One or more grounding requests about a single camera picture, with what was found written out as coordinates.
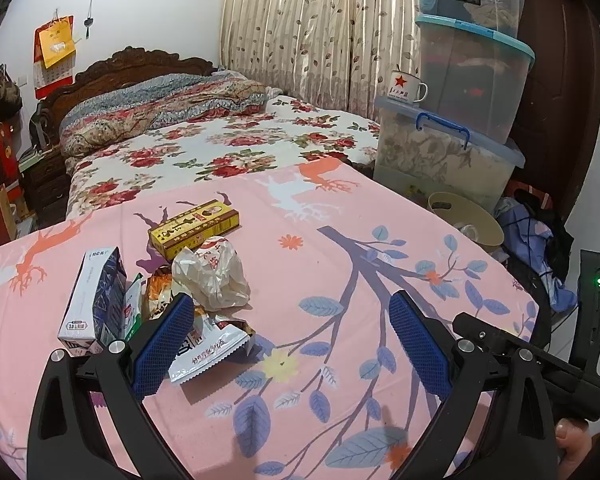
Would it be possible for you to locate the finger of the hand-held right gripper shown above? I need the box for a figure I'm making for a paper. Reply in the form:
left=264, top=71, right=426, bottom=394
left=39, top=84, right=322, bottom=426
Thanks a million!
left=452, top=311, right=520, bottom=357

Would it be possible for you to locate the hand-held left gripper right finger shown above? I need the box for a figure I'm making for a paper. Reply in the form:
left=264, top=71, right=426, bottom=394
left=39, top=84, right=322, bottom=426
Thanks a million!
left=389, top=290, right=561, bottom=480

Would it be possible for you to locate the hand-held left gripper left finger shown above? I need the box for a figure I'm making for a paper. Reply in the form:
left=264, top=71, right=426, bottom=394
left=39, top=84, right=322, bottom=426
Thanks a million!
left=26, top=292, right=206, bottom=480

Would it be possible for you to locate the green white packet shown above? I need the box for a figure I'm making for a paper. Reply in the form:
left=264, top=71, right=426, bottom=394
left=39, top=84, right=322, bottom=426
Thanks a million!
left=122, top=272, right=146, bottom=341

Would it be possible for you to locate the white red snack packet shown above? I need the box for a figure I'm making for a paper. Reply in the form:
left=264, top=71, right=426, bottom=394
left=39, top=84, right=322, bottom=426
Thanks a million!
left=167, top=310, right=257, bottom=386

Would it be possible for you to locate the orange snack packet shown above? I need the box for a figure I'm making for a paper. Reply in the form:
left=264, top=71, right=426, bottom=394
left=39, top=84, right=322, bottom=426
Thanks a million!
left=142, top=267, right=181, bottom=321

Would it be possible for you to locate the white plastic bag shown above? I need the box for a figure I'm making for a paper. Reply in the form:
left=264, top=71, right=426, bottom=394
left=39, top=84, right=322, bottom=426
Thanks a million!
left=171, top=236, right=252, bottom=312

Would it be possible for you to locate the white blue carton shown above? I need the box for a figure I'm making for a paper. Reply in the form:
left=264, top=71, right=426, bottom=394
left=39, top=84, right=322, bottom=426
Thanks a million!
left=56, top=246, right=129, bottom=357

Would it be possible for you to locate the beige round bin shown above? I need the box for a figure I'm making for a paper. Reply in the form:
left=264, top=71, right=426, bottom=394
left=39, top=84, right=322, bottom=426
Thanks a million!
left=426, top=191, right=505, bottom=253

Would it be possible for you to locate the yellow cardboard box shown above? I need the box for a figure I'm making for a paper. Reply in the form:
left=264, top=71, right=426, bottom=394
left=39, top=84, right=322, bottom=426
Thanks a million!
left=148, top=199, right=241, bottom=261

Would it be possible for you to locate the person's right hand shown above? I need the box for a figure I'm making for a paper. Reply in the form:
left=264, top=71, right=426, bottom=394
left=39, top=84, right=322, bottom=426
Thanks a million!
left=555, top=419, right=598, bottom=472

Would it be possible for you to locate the pink leaf print blanket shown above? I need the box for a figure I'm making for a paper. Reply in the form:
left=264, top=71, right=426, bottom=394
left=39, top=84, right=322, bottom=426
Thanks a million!
left=0, top=157, right=541, bottom=480

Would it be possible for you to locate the purple clothes pile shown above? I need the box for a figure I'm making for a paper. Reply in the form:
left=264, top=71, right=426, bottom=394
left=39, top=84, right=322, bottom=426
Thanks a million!
left=495, top=195, right=578, bottom=313

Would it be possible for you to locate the black garment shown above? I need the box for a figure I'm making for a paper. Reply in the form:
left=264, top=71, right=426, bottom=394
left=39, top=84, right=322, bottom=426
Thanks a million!
left=527, top=192, right=576, bottom=281

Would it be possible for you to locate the dark wooden nightstand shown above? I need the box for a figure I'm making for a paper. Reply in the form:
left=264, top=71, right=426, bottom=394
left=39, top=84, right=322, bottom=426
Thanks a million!
left=20, top=145, right=73, bottom=226

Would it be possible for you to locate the floral bed with wooden headboard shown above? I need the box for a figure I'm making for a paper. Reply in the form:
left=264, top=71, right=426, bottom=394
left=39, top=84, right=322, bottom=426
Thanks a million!
left=66, top=94, right=386, bottom=221

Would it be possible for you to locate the dark brown door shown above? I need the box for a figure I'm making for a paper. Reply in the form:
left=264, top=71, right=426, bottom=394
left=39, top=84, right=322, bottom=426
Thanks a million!
left=500, top=0, right=600, bottom=221

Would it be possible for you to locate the floral quilt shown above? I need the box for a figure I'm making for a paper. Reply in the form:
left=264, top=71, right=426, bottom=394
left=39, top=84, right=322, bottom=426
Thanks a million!
left=59, top=71, right=281, bottom=158

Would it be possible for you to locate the red gift box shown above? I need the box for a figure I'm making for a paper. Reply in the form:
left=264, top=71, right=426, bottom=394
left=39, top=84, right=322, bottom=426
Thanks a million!
left=0, top=122, right=23, bottom=191

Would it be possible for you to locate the white enamel mug red star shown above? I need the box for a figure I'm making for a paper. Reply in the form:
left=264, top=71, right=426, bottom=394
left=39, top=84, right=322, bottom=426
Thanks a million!
left=389, top=67, right=429, bottom=106

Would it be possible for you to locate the clear storage box teal lid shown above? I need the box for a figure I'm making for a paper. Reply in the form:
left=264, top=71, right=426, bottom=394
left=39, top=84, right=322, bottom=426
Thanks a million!
left=414, top=14, right=536, bottom=146

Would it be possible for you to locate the carved wooden headboard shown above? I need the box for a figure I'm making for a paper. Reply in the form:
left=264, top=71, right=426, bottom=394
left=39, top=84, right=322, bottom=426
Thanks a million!
left=30, top=46, right=218, bottom=148

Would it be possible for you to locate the brown handbag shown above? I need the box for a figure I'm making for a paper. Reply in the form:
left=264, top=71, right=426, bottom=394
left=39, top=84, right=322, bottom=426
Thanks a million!
left=0, top=64, right=23, bottom=121

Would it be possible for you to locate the beige leaf print curtain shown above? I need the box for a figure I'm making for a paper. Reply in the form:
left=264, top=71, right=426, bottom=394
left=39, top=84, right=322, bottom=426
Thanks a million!
left=219, top=0, right=423, bottom=121

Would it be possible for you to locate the clear storage box blue handle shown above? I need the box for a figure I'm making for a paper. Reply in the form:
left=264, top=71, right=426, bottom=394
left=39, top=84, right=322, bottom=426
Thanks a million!
left=372, top=95, right=526, bottom=213

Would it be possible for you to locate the red yellow wall calendar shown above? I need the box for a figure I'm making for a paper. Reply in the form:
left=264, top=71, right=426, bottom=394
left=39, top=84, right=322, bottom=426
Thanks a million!
left=33, top=15, right=76, bottom=100

